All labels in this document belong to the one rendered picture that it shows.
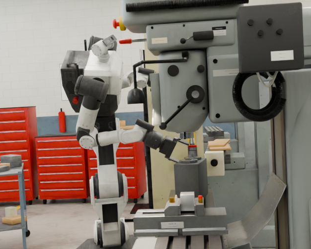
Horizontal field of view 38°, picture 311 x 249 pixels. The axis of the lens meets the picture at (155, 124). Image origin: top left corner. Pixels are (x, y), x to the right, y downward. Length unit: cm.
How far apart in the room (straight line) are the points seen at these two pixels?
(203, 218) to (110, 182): 86
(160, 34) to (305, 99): 58
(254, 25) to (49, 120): 1011
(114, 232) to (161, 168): 111
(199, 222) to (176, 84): 53
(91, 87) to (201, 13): 71
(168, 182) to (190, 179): 146
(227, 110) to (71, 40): 974
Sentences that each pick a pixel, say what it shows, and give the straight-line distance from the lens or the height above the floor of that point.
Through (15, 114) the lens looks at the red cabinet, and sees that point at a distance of 695.
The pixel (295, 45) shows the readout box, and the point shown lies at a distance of 153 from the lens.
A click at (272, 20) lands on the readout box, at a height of 167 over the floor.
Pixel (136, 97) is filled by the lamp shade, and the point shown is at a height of 146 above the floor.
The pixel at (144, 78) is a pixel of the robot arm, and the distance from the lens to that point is 270.
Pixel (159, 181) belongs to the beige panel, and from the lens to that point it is 365.
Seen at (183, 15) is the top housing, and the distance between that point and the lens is 176.
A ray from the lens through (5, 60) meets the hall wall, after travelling 1185.
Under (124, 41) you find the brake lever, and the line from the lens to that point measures 199.
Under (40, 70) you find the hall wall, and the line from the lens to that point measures 1152.
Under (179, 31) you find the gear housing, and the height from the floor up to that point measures 169.
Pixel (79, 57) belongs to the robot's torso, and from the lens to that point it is 245.
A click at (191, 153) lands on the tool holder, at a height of 116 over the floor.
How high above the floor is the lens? 144
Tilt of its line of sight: 3 degrees down
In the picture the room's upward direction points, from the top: 3 degrees counter-clockwise
